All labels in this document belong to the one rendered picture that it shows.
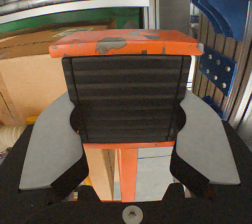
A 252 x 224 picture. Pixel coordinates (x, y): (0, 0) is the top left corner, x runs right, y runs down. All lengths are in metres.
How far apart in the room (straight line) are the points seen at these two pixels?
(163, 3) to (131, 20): 0.30
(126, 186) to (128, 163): 0.06
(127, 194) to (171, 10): 0.95
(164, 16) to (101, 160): 0.86
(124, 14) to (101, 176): 1.02
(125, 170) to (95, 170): 0.29
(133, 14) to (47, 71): 0.97
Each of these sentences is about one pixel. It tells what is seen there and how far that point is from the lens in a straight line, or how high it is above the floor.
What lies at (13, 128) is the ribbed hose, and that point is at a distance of 0.30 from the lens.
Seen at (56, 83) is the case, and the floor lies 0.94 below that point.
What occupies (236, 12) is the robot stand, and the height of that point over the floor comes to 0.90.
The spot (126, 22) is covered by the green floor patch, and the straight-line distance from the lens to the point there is 1.18.
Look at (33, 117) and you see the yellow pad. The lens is 0.35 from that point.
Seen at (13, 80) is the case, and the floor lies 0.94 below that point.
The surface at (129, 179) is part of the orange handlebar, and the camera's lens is 0.20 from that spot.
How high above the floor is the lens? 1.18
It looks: 58 degrees down
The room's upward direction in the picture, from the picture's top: 179 degrees clockwise
